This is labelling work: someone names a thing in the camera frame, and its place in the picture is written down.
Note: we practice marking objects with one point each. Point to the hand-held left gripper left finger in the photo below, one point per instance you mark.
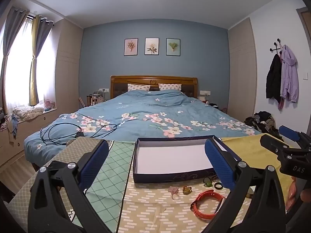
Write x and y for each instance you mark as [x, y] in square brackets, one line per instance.
[94, 165]

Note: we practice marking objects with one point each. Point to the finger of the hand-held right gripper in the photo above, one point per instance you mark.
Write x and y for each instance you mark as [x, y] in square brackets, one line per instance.
[277, 145]
[289, 132]

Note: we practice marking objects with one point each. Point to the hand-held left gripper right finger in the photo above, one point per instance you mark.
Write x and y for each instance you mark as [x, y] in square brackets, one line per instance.
[220, 165]

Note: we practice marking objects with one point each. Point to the amber pendant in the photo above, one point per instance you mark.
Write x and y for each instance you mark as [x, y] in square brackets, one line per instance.
[187, 190]

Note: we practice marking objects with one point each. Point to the navy blue shallow box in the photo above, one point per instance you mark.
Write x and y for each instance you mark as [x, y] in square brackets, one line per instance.
[170, 157]

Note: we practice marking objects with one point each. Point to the orange smartwatch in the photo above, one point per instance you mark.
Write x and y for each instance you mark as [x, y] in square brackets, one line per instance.
[204, 214]

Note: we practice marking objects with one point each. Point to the pink heart ornament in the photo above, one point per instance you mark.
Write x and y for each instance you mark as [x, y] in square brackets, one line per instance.
[173, 190]

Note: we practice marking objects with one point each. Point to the person's right hand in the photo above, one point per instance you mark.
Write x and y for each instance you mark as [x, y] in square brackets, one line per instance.
[291, 194]

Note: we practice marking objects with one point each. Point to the green and taupe lattice cloth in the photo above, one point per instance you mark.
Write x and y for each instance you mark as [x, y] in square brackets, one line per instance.
[111, 165]

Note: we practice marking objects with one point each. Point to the pile of dark clothes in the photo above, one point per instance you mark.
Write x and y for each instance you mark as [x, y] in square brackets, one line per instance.
[262, 121]

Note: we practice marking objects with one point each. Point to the pink garment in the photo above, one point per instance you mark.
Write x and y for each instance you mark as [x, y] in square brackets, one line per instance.
[281, 104]

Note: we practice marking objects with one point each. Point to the yellow cloth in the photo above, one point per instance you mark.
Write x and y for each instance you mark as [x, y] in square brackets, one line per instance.
[245, 148]

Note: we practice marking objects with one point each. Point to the black charger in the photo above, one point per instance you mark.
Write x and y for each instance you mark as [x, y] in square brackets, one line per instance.
[79, 134]

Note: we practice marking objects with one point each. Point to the purple jacket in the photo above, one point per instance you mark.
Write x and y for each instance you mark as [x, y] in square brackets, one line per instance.
[289, 77]

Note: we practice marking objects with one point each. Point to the black jacket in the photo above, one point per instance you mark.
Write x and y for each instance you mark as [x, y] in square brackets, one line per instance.
[273, 77]

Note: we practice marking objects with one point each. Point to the nightstand clutter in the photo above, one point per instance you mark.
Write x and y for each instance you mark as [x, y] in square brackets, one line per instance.
[96, 99]

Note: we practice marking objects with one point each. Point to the beige dash-patterned cloth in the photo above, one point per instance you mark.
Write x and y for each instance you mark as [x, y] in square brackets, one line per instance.
[150, 208]

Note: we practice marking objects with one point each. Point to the window seat drawer cabinet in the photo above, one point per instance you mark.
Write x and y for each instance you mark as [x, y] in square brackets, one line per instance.
[31, 131]

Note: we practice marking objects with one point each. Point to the beige wardrobe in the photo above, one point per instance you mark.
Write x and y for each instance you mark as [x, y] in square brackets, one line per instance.
[241, 72]
[68, 72]

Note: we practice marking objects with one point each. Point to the pink small fan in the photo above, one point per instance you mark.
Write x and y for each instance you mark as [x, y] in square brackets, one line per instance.
[48, 103]

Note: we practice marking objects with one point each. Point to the bed with floral duvet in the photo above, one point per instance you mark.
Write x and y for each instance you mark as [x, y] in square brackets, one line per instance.
[150, 109]

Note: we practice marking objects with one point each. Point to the wooden bed headboard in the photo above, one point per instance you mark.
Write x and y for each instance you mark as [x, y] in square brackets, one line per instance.
[116, 85]

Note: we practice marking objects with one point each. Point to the crumpled beige blanket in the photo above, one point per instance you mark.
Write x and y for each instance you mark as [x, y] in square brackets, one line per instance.
[28, 112]

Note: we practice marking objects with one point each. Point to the white patterned pillow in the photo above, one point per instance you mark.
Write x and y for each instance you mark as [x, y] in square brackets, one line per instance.
[138, 87]
[170, 87]

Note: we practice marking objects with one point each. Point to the blue hanging garment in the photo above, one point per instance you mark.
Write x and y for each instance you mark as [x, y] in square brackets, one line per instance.
[13, 126]

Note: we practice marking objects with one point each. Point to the grey framed door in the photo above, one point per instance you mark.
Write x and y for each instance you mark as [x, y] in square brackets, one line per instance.
[305, 24]

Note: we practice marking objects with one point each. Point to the pink flower framed picture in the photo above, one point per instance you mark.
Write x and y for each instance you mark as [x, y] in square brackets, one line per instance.
[131, 46]

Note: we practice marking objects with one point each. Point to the yellow and grey curtain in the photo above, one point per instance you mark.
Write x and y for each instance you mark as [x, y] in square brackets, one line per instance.
[38, 53]

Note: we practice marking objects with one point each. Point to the green leaf framed picture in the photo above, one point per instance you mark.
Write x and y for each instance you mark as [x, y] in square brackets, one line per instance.
[173, 46]

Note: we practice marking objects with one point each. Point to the white flower framed picture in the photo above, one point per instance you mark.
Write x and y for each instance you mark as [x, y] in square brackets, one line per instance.
[152, 46]

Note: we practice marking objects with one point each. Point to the white wall socket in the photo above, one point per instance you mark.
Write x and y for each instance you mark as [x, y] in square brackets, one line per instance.
[103, 90]
[205, 92]

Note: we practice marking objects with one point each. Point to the black wall coat rack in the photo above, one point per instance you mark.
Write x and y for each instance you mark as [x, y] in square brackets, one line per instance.
[277, 47]

